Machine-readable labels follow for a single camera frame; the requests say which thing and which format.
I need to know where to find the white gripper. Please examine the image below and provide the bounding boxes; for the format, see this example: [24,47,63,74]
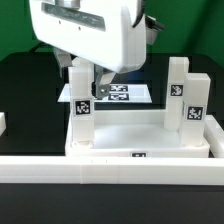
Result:
[29,0,146,99]

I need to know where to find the white desk tabletop tray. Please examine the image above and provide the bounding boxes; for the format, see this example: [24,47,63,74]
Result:
[65,110,210,158]

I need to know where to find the white fiducial marker sheet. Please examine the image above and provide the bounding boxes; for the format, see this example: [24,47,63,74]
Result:
[58,84,152,103]

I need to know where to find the white fence left bar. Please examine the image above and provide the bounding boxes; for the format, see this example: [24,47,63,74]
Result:
[0,112,6,136]

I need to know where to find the white fence bar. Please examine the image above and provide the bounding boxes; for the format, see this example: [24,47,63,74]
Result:
[0,112,6,136]
[205,115,224,159]
[0,156,224,185]

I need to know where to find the white fence front bar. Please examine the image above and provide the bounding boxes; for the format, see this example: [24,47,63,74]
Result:
[0,156,224,185]

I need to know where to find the white fence right bar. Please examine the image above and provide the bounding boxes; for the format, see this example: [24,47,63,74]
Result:
[205,115,224,159]

